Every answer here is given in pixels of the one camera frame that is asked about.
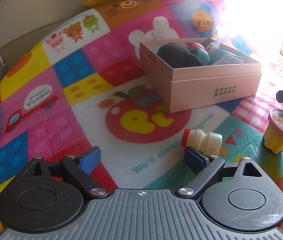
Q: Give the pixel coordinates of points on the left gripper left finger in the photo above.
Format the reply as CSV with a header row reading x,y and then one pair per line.
x,y
76,171

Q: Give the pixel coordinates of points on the yellow pudding cup toy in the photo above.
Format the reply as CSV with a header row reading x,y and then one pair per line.
x,y
273,135

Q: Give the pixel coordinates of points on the pink cardboard box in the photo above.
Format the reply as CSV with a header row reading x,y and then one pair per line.
x,y
192,87

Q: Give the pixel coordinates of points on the colourful cartoon play mat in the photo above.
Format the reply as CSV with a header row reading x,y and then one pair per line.
x,y
83,86

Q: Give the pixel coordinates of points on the blue white plastic bag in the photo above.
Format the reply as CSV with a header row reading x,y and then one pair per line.
x,y
220,57

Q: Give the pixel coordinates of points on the pink teal toy figure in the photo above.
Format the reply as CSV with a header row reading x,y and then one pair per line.
x,y
198,50

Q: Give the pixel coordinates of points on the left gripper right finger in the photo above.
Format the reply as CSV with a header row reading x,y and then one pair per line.
x,y
206,170

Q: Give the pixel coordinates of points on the black plush cat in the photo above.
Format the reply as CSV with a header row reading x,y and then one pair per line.
x,y
177,56

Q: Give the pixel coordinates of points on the small white red bottle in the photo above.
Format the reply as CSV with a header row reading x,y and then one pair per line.
x,y
207,143

